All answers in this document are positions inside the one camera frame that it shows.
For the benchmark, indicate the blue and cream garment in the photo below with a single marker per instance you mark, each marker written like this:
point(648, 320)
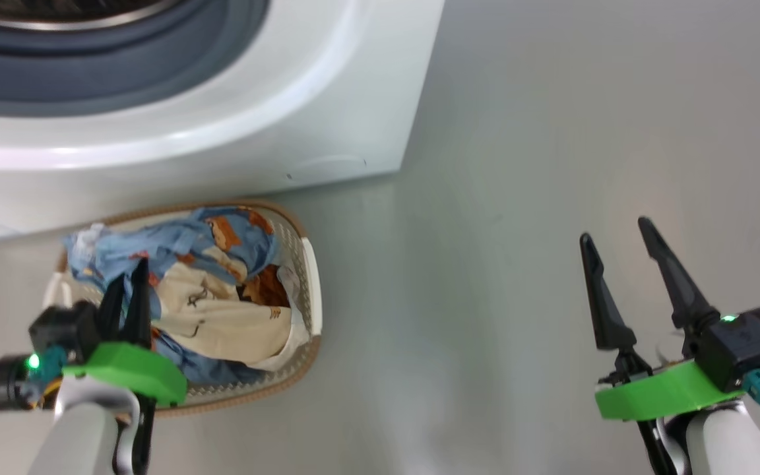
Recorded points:
point(221, 316)

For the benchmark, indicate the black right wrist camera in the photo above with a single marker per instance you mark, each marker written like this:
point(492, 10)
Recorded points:
point(743, 343)

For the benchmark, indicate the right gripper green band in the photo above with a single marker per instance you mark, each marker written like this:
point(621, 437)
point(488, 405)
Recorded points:
point(664, 392)

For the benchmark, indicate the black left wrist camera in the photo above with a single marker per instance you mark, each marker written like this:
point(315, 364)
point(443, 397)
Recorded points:
point(63, 330)

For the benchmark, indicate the blue garment orange print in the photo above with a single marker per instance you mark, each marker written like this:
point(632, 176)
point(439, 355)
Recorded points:
point(156, 247)

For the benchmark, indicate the cream laundry basket brown rim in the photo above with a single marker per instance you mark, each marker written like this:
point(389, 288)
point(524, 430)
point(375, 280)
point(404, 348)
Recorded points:
point(307, 290)

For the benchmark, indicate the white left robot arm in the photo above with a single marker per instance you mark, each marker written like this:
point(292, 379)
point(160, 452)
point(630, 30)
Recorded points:
point(76, 435)

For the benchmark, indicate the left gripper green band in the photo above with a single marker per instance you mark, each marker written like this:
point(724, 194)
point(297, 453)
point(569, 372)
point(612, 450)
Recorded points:
point(136, 373)

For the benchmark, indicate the white washing machine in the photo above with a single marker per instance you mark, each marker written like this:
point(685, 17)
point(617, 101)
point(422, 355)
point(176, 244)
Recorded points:
point(287, 99)

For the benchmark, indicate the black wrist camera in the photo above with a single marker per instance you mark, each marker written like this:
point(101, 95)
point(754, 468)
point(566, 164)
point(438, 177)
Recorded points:
point(63, 330)
point(743, 343)

